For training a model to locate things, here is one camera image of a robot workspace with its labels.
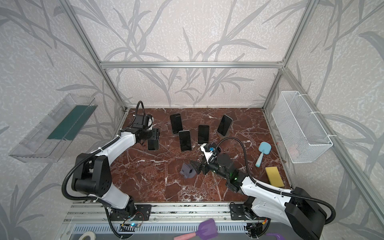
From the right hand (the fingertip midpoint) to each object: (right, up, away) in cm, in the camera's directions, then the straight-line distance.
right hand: (196, 151), depth 77 cm
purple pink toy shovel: (+5, -35, -8) cm, 36 cm away
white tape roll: (-48, -37, -9) cm, 61 cm away
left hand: (-26, +11, +16) cm, 33 cm away
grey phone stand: (-5, -12, +6) cm, 14 cm away
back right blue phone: (+20, +13, +32) cm, 40 cm away
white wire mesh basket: (+45, +9, -14) cm, 48 cm away
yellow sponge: (+45, -16, +8) cm, 48 cm away
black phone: (-14, +14, +24) cm, 31 cm away
